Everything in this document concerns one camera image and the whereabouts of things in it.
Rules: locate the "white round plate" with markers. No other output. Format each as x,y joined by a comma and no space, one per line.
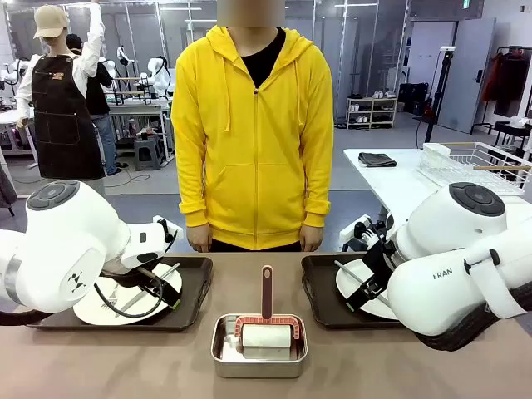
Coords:
374,312
89,312

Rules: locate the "person's left hand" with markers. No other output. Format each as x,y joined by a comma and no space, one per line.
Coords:
311,240

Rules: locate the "black clothes rack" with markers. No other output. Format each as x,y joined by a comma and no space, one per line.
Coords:
511,83

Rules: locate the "white tissue pack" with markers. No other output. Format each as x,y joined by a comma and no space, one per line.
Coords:
519,121

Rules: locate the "standing person in black top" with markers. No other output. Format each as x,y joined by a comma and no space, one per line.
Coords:
99,99

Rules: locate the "beige baseball cap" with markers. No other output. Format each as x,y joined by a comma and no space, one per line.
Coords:
50,21

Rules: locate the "white background workbench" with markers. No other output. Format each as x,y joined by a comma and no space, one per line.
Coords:
137,110

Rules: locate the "silver table knife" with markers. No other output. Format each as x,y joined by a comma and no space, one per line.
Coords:
347,269
170,270

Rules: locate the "grey plastic step stool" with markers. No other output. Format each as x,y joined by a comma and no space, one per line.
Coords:
147,154

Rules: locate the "folded dark grey cloth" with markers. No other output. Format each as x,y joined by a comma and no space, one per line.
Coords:
377,160

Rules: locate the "white-shirted mannequin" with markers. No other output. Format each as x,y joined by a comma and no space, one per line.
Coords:
54,45

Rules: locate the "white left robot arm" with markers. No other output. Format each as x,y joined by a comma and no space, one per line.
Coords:
62,249

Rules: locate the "black suitcase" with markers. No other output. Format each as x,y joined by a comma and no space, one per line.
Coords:
413,97

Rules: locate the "black tripod light stand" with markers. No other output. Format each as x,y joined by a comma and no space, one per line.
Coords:
440,83

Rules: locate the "black frame wooden rail rack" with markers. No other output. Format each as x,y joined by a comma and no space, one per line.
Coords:
131,79

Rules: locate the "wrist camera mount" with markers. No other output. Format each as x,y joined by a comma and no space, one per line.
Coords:
171,232
365,232

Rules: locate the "dark brown apron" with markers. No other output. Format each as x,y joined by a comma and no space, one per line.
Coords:
62,124

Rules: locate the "brown serving tray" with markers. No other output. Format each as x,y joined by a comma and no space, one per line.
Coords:
195,291
320,299

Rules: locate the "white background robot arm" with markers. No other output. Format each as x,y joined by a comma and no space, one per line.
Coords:
122,54
160,77
16,70

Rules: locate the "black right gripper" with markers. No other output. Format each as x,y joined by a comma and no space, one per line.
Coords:
378,266

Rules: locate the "person's right forearm yellow sleeve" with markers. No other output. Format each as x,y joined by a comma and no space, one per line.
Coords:
193,187

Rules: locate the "pink lint roller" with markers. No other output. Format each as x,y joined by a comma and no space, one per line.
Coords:
267,291

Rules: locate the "person in yellow hoodie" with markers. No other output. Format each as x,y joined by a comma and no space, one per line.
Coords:
257,166

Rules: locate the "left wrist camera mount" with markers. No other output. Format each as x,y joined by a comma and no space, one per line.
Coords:
171,232

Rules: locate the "silver fork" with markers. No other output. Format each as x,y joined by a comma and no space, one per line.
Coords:
111,296

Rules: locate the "person's left forearm yellow sleeve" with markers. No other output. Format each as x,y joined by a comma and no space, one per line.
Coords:
318,187

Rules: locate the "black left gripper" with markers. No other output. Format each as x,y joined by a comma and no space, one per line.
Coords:
153,277

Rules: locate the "dark grey hanging fabric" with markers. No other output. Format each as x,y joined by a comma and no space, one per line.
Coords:
6,187

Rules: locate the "white rack cutlery holder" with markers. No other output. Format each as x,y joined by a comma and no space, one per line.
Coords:
436,156

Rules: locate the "white shoe rack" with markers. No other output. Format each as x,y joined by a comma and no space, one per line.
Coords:
372,112

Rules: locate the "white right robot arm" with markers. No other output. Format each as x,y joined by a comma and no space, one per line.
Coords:
449,232

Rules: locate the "round white background table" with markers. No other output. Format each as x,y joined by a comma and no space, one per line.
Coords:
10,116

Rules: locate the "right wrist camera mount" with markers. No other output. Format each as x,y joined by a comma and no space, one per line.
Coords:
365,232

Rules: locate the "person's right hand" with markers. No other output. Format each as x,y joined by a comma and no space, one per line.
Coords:
200,240

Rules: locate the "rectangular metal container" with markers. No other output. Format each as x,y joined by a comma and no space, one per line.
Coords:
257,367

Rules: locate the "grey door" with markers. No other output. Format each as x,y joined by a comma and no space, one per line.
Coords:
465,75

